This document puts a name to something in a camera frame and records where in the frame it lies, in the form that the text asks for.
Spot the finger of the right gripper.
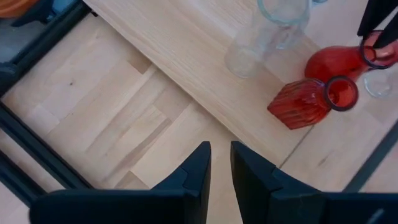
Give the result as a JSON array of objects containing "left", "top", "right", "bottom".
[
  {"left": 356, "top": 0, "right": 398, "bottom": 37},
  {"left": 373, "top": 20, "right": 398, "bottom": 49}
]

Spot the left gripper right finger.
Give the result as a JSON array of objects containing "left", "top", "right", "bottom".
[{"left": 229, "top": 140, "right": 398, "bottom": 224}]

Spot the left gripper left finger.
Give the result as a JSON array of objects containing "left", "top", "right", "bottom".
[{"left": 29, "top": 141, "right": 212, "bottom": 224}]

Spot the clear glass vase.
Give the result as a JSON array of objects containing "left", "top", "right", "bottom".
[
  {"left": 224, "top": 0, "right": 312, "bottom": 79},
  {"left": 363, "top": 63, "right": 398, "bottom": 100}
]

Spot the red smooth bulbous vase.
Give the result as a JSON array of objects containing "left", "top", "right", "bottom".
[{"left": 303, "top": 30, "right": 398, "bottom": 84}]

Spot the red ribbed glass vase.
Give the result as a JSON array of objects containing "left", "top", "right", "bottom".
[{"left": 266, "top": 75, "right": 359, "bottom": 131}]

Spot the orange and black shop vacuum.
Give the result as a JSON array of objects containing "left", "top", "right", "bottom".
[{"left": 0, "top": 0, "right": 40, "bottom": 19}]

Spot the black aluminium table frame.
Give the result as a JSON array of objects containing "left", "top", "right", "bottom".
[{"left": 0, "top": 0, "right": 94, "bottom": 208}]

